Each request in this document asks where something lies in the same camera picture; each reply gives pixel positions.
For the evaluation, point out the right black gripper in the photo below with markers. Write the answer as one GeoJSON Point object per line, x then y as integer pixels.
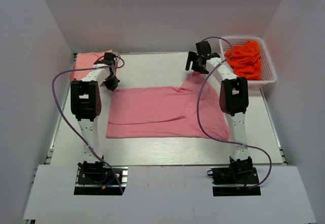
{"type": "Point", "coordinates": [198, 61]}

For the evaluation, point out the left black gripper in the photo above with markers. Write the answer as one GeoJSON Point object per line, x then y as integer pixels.
{"type": "Point", "coordinates": [112, 82]}

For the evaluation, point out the pink t shirt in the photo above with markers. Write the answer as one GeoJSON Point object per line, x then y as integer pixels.
{"type": "Point", "coordinates": [160, 112]}

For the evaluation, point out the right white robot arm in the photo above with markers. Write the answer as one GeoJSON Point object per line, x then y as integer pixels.
{"type": "Point", "coordinates": [233, 96]}

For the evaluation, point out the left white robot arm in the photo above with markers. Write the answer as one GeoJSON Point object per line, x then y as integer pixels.
{"type": "Point", "coordinates": [86, 102]}

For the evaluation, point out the folded salmon t shirt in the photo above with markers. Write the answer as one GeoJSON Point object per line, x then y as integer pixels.
{"type": "Point", "coordinates": [85, 60]}

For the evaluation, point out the orange t shirt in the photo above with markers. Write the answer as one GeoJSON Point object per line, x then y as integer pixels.
{"type": "Point", "coordinates": [246, 60]}

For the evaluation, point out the white plastic basket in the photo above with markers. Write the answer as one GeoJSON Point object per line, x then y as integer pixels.
{"type": "Point", "coordinates": [268, 74]}

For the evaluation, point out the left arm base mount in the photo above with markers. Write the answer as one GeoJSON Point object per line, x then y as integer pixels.
{"type": "Point", "coordinates": [96, 179]}

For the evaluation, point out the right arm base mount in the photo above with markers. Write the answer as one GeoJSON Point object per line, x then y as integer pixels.
{"type": "Point", "coordinates": [239, 179]}

